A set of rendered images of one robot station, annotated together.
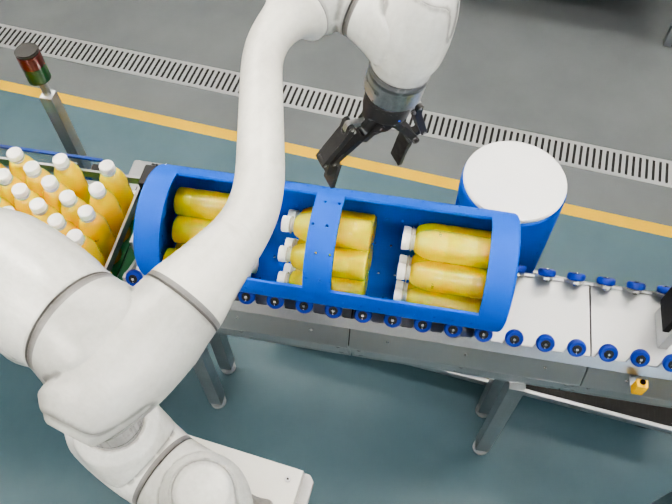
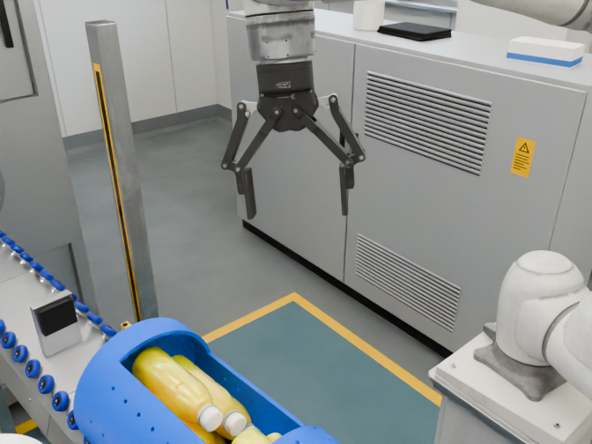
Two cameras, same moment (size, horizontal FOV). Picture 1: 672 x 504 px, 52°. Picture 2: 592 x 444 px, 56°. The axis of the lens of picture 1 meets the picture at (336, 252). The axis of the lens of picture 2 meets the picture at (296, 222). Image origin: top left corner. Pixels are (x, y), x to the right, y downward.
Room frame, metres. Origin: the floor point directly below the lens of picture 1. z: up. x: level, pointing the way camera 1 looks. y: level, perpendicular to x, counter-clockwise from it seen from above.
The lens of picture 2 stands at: (1.38, 0.35, 1.93)
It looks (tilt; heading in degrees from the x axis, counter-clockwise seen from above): 28 degrees down; 214
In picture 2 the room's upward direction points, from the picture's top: straight up
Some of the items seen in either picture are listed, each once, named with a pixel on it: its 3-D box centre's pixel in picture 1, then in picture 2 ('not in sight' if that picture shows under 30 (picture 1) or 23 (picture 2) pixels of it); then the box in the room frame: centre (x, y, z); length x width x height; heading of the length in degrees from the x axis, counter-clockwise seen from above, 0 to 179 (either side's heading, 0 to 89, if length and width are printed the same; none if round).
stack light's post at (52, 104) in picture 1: (103, 208); not in sight; (1.44, 0.81, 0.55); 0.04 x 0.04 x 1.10; 79
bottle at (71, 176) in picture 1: (73, 185); not in sight; (1.19, 0.72, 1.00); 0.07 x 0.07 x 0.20
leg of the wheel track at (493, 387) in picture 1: (499, 378); not in sight; (0.88, -0.54, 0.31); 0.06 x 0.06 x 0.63; 79
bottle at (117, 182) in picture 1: (117, 191); not in sight; (1.16, 0.60, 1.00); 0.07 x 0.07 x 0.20
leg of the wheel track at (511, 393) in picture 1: (496, 418); not in sight; (0.74, -0.52, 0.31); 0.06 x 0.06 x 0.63; 79
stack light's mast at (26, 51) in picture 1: (37, 72); not in sight; (1.44, 0.81, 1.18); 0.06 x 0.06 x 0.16
